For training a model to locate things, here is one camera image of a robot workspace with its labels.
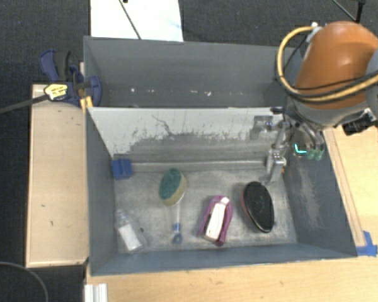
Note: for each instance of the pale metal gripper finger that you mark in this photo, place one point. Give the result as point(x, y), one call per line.
point(262, 123)
point(275, 165)

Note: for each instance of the black oval brush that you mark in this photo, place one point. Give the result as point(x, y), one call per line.
point(258, 206)

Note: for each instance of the grey metal bin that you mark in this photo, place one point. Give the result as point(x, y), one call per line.
point(208, 131)

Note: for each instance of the green sponge dish wand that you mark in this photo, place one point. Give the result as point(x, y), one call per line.
point(171, 184)

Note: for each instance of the clear plastic bottle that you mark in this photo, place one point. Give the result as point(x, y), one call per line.
point(129, 231)

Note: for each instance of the pale wood flat board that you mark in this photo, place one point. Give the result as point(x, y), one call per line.
point(56, 175)

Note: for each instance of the black cylinder on white bracket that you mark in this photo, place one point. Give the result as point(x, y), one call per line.
point(356, 126)

